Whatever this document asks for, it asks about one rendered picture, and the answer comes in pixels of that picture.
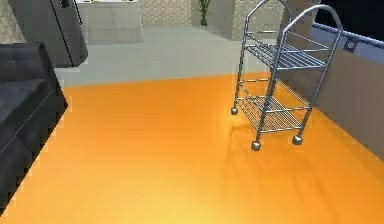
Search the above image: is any green house plant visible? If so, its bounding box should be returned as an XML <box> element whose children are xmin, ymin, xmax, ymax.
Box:
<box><xmin>197</xmin><ymin>0</ymin><xmax>212</xmax><ymax>28</ymax></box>

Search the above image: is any dark grey fridge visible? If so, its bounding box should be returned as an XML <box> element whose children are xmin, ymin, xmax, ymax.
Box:
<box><xmin>7</xmin><ymin>0</ymin><xmax>89</xmax><ymax>69</ymax></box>

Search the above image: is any grey kitchen counter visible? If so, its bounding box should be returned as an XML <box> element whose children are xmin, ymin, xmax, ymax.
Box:
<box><xmin>75</xmin><ymin>0</ymin><xmax>144</xmax><ymax>46</ymax></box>

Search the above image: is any black sofa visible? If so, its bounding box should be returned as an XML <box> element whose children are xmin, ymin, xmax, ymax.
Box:
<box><xmin>0</xmin><ymin>42</ymin><xmax>69</xmax><ymax>213</ymax></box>

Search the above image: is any silver wire shelf trolley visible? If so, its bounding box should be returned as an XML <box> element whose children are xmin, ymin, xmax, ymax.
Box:
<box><xmin>230</xmin><ymin>0</ymin><xmax>345</xmax><ymax>152</ymax></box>

